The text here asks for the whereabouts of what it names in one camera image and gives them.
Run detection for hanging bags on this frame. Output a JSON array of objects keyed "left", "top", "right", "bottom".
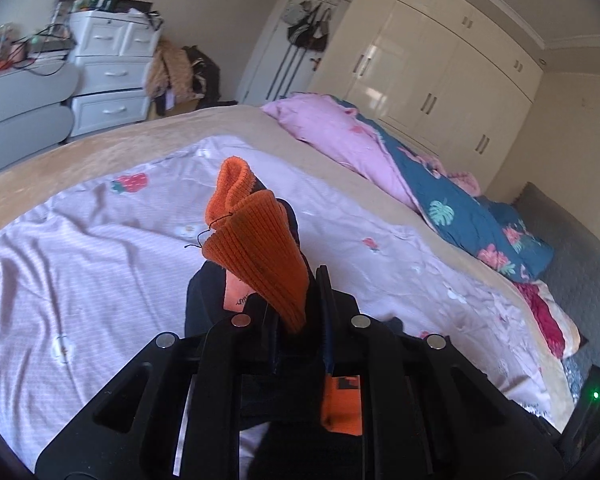
[{"left": 285, "top": 0, "right": 332, "bottom": 54}]

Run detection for white drawer cabinet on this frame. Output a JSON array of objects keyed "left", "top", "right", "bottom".
[{"left": 66, "top": 9, "right": 164, "bottom": 139}]

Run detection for cream wardrobe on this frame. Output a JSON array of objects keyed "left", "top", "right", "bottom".
[{"left": 306, "top": 0, "right": 544, "bottom": 194}]

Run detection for white door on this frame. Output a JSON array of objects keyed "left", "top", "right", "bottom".
[{"left": 235, "top": 0, "right": 362, "bottom": 109}]

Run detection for beige bed blanket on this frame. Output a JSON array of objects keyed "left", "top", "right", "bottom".
[{"left": 0, "top": 104, "right": 582, "bottom": 432}]

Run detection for dark clothes heap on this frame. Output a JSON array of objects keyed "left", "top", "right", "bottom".
[{"left": 181, "top": 45, "right": 222, "bottom": 107}]

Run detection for assorted small desk clutter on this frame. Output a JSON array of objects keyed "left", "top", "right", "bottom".
[{"left": 0, "top": 22, "right": 76, "bottom": 77}]

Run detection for grey desk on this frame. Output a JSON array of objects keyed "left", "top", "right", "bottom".
[{"left": 0, "top": 61, "right": 84, "bottom": 182}]

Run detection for pink printed bed sheet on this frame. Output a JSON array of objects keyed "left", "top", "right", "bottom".
[{"left": 0, "top": 135, "right": 565, "bottom": 477}]

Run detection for beige garment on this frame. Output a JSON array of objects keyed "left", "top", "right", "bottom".
[{"left": 144, "top": 39, "right": 197, "bottom": 102}]

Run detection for black garment with orange cuffs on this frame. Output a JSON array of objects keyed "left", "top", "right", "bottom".
[{"left": 184, "top": 156, "right": 367, "bottom": 480}]

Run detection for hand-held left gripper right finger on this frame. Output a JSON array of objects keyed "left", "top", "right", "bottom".
[{"left": 315, "top": 265, "right": 567, "bottom": 480}]

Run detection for blue floral quilt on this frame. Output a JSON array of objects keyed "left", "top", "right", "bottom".
[{"left": 340, "top": 100, "right": 555, "bottom": 283}]

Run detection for grey quilted headboard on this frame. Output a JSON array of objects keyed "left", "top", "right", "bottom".
[{"left": 511, "top": 181, "right": 600, "bottom": 396}]

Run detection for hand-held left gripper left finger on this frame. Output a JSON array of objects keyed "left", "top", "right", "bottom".
[{"left": 35, "top": 304, "right": 282, "bottom": 480}]

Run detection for red floral pillow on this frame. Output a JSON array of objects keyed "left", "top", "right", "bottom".
[{"left": 511, "top": 280, "right": 589, "bottom": 361}]

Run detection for pink quilt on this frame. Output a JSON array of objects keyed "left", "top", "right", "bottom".
[{"left": 261, "top": 92, "right": 482, "bottom": 212}]

